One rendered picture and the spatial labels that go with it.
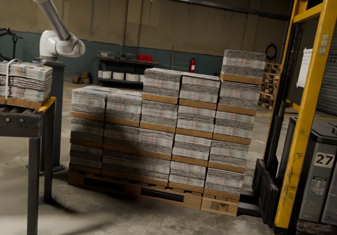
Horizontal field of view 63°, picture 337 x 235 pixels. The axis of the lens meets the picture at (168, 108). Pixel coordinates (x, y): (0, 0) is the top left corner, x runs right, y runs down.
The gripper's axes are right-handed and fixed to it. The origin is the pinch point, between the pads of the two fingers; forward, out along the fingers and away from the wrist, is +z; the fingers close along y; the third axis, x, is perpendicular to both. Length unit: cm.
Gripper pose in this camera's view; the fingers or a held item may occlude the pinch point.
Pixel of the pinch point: (17, 48)
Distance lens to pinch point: 185.8
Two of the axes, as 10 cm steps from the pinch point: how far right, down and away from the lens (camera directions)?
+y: -3.1, 9.4, 1.5
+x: 2.3, 2.3, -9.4
